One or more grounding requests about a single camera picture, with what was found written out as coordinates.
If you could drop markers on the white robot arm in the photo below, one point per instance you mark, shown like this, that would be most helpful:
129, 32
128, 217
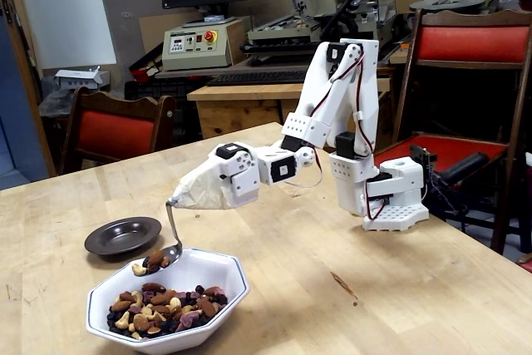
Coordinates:
407, 193

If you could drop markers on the beige control box red button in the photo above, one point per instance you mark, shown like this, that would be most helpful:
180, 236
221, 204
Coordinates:
195, 49

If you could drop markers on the dark metal plate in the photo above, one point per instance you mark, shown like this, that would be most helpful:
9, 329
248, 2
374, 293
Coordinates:
120, 234

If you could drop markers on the red object at table edge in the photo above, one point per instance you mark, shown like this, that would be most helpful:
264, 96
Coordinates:
527, 265

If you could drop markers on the cream masking tape wrap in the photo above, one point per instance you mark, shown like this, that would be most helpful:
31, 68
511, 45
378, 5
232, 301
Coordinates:
199, 195

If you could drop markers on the white paper model box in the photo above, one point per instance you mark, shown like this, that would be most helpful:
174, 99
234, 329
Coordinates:
77, 77

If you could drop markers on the black plastic crate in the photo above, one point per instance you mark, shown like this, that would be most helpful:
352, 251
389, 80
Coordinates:
158, 90

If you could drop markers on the grey board panel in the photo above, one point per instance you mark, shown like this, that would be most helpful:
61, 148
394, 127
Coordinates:
124, 1

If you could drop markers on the bent metal spoon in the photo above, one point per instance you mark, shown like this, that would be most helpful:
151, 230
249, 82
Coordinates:
172, 252

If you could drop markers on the wooden chair red backrest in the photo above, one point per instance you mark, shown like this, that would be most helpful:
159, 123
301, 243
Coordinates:
116, 132

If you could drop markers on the wooden workbench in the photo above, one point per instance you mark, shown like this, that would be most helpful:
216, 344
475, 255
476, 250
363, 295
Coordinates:
232, 91

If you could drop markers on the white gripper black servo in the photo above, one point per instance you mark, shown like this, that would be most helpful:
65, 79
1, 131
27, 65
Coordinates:
226, 172

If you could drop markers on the wooden folding chair red cushions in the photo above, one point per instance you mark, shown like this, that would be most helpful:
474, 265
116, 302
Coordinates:
469, 43

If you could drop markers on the black keyboard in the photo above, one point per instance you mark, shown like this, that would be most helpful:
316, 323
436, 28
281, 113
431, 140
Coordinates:
253, 77

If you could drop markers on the brown cardboard sheet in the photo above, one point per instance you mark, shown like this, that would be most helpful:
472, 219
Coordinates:
151, 35

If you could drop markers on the white octagonal bowl blue rim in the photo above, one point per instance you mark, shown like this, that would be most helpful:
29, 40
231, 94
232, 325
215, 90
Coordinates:
208, 267

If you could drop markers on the mixed nuts and raisins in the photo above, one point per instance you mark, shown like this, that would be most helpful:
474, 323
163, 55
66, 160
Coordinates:
166, 313

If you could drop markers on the small scooped nut portion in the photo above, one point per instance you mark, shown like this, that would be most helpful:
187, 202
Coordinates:
156, 258

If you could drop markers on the black controller circuit board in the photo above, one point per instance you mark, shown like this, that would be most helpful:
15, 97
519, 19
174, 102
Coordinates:
422, 155

